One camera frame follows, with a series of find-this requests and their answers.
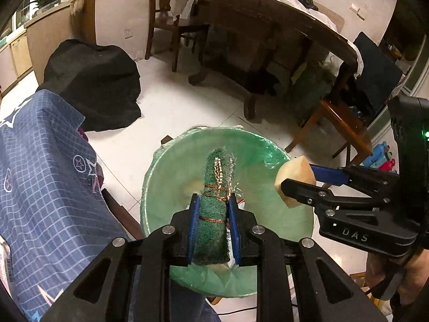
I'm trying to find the yellow sponge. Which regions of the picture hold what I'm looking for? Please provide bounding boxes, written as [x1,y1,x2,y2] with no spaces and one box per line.
[274,156,316,209]

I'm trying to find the blue red plastic toy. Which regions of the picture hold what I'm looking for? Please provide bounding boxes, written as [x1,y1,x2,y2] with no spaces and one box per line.
[364,142,399,175]

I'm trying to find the dark blue jacket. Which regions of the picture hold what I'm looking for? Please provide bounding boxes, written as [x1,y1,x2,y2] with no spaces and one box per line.
[349,31,404,115]

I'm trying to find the wooden door frame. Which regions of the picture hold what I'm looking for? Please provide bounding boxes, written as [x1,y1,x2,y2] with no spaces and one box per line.
[84,0,98,45]

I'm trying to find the wooden chair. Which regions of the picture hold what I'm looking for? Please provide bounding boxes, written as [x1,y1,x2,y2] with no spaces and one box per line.
[285,99,374,166]
[145,0,210,72]

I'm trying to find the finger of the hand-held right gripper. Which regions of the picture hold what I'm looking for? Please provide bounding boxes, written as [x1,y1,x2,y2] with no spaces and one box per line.
[281,178,397,220]
[310,163,400,198]

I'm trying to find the bin with green bag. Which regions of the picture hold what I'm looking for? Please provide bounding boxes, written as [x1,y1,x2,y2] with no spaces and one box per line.
[141,125,316,299]

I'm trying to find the green scouring pad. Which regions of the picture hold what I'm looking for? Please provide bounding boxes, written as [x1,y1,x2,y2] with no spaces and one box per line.
[193,151,237,265]

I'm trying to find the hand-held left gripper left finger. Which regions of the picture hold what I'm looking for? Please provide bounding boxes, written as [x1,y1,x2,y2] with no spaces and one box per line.
[39,193,202,322]

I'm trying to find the white table cloth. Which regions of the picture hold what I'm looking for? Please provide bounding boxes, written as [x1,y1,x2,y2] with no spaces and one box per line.
[169,0,365,78]

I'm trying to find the wooden dining table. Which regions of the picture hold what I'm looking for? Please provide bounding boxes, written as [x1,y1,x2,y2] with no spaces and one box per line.
[172,0,359,119]

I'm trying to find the black plastic bag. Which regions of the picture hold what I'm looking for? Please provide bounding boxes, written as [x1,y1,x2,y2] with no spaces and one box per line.
[291,0,319,11]

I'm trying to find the black cloth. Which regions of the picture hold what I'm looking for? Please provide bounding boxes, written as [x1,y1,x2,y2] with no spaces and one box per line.
[43,38,143,132]

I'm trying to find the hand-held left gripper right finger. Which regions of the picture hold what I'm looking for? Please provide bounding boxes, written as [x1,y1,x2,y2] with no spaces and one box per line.
[227,196,389,322]

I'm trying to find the blue grid printed cloth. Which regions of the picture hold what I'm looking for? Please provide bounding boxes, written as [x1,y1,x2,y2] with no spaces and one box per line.
[0,89,220,322]

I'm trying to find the kitchen cabinets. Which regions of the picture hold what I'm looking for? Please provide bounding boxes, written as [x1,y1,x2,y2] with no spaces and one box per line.
[0,0,81,91]

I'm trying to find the white wall switch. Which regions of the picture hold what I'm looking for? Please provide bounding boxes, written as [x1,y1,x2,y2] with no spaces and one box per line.
[350,3,367,20]

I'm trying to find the person's right hand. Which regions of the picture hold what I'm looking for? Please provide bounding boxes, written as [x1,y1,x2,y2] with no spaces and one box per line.
[365,249,429,302]

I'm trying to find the green bag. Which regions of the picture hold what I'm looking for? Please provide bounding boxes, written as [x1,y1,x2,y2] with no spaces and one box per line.
[291,60,339,121]

